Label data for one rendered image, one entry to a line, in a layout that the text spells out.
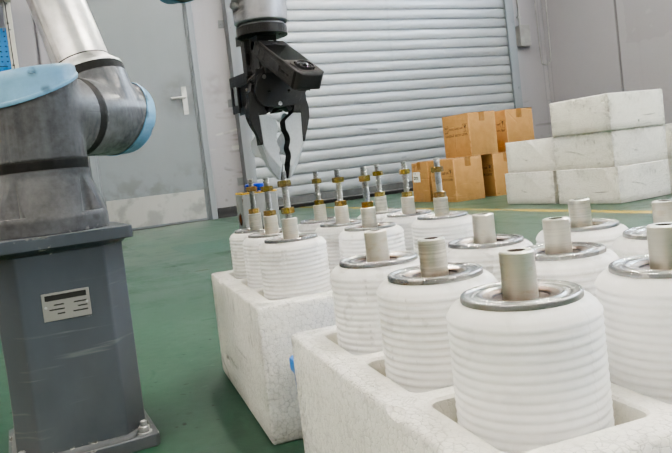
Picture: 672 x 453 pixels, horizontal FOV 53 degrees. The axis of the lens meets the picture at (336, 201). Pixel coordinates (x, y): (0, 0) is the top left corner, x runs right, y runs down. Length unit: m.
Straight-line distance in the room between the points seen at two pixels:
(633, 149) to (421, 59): 3.74
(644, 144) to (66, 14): 3.08
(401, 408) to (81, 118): 0.67
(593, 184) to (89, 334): 3.03
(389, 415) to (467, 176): 4.31
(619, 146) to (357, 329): 3.06
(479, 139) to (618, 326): 4.37
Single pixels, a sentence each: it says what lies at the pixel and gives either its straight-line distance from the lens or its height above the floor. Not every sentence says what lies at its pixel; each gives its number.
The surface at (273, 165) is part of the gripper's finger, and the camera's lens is 0.94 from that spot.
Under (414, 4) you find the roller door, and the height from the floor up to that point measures 1.85.
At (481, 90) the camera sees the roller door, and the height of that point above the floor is 0.95.
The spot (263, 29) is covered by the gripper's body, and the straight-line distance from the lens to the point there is 0.95.
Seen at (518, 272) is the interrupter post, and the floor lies 0.27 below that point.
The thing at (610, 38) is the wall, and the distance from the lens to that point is 7.55.
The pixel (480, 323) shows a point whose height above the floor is 0.25.
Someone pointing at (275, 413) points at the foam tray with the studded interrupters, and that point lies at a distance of 0.91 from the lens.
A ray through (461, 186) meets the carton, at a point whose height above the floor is 0.10.
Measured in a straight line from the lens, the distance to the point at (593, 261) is 0.58.
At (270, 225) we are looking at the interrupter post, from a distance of 1.06.
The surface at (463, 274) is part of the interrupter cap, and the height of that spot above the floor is 0.25.
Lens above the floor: 0.35
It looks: 3 degrees down
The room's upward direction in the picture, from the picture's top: 7 degrees counter-clockwise
